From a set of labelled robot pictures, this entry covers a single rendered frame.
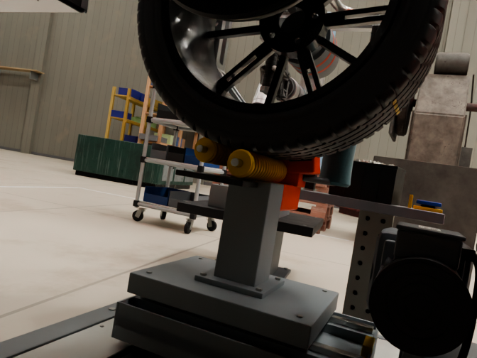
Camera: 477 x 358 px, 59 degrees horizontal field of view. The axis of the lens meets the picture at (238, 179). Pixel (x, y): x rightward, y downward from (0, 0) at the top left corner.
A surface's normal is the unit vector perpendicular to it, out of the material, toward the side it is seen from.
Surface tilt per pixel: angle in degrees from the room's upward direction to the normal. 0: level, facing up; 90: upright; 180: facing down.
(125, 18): 90
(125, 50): 90
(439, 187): 90
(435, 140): 92
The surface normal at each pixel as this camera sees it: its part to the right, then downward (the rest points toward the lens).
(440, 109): -0.29, -0.48
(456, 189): -0.43, -0.06
